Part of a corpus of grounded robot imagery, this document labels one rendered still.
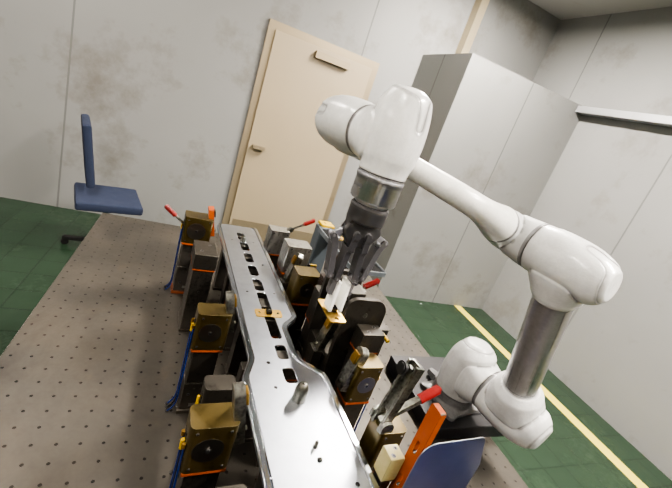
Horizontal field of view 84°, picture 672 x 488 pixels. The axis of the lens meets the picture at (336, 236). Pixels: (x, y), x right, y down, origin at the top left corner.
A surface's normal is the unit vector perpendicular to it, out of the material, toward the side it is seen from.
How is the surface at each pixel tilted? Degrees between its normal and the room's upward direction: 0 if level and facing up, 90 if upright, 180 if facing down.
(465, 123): 90
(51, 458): 0
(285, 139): 90
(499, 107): 90
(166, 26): 90
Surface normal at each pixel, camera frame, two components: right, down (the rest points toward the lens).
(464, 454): 0.36, 0.41
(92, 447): 0.31, -0.90
